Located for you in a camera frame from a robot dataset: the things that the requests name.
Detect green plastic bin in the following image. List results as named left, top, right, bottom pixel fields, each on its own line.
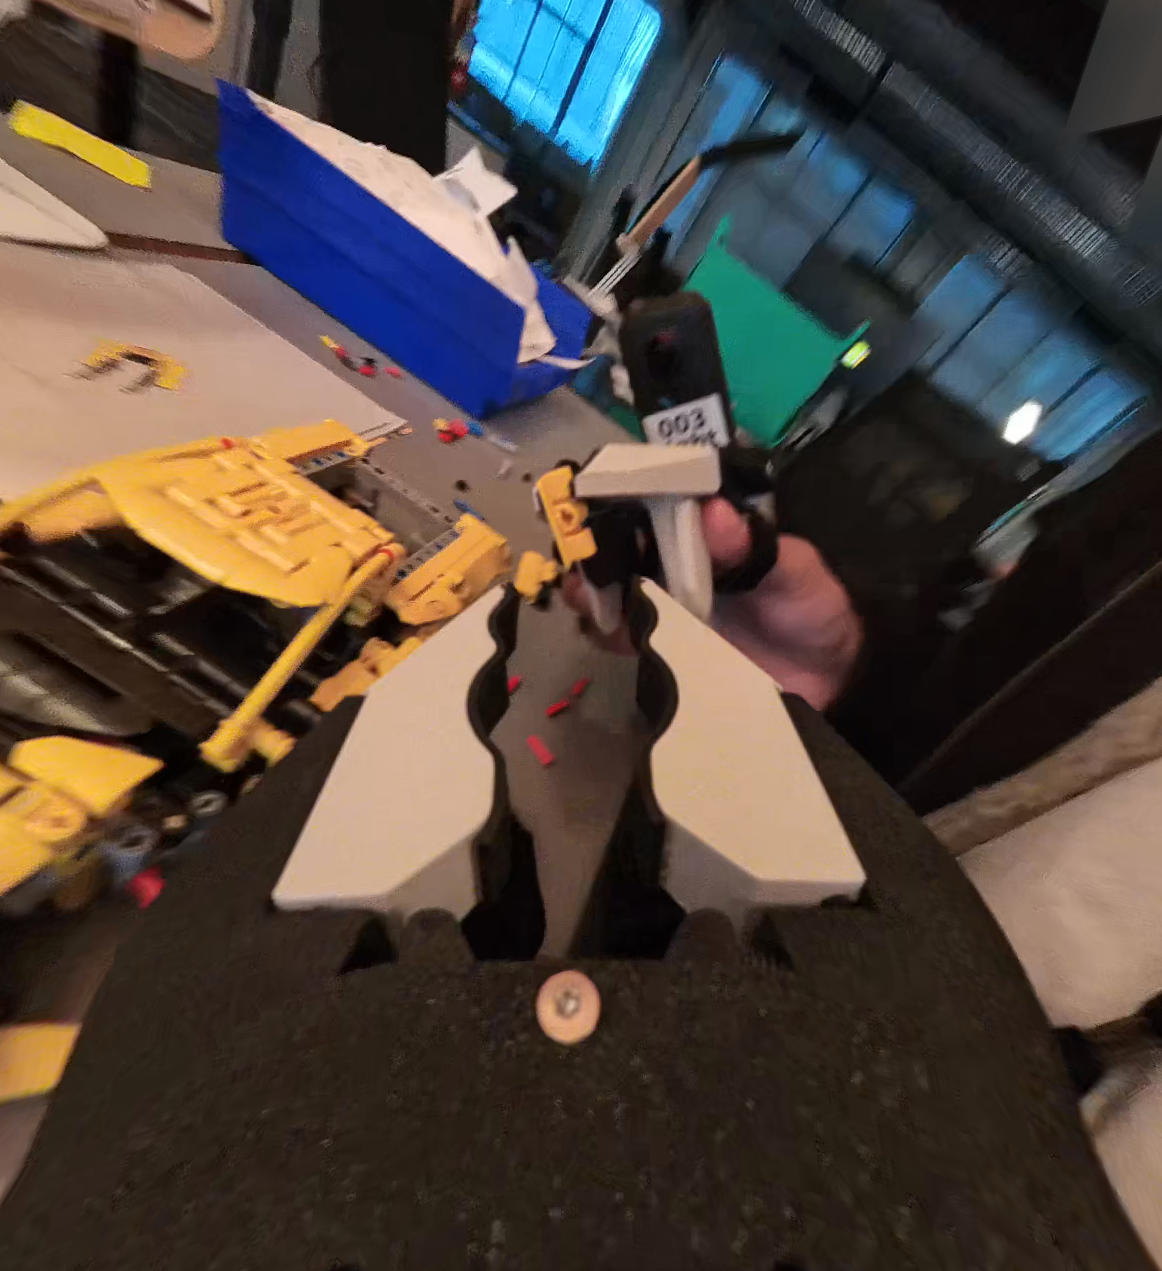
left=685, top=218, right=873, bottom=449

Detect bright industrial window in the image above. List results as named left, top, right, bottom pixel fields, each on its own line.
left=467, top=0, right=662, bottom=164

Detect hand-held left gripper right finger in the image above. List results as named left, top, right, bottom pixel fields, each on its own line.
left=579, top=578, right=870, bottom=962

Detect row of dim windows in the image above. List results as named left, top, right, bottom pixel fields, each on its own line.
left=661, top=54, right=1162, bottom=468

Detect yellow brick panel piece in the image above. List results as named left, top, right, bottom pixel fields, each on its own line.
left=0, top=1022, right=82, bottom=1113

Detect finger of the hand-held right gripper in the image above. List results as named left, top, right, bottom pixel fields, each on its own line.
left=574, top=441, right=725, bottom=501

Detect white shirt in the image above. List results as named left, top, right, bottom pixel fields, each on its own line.
left=958, top=764, right=1162, bottom=1271

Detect crumpled white paper bags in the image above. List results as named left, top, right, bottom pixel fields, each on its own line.
left=245, top=89, right=587, bottom=368

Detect grey desk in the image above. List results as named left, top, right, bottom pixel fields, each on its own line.
left=0, top=93, right=662, bottom=1271

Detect open instruction booklet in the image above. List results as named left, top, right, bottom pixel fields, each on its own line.
left=0, top=233, right=409, bottom=497

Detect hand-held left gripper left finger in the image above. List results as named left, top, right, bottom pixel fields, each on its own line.
left=270, top=583, right=547, bottom=962

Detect silver ribbed air duct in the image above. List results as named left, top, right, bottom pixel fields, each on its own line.
left=780, top=0, right=1162, bottom=368

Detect person's right hand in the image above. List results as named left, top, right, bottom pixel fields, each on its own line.
left=696, top=499, right=865, bottom=711

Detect yellow brick beam piece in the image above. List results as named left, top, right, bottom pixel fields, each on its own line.
left=534, top=464, right=601, bottom=568

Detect wooden document stand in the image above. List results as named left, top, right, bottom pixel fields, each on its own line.
left=0, top=0, right=230, bottom=250

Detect blue plastic bin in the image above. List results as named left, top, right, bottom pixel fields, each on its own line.
left=217, top=78, right=597, bottom=417

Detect yellow paper note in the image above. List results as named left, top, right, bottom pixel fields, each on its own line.
left=8, top=98, right=153, bottom=189

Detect yellow brick car model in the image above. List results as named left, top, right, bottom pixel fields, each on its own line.
left=0, top=416, right=565, bottom=934

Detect cluster of red black pins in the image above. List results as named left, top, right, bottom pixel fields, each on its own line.
left=318, top=332, right=406, bottom=380

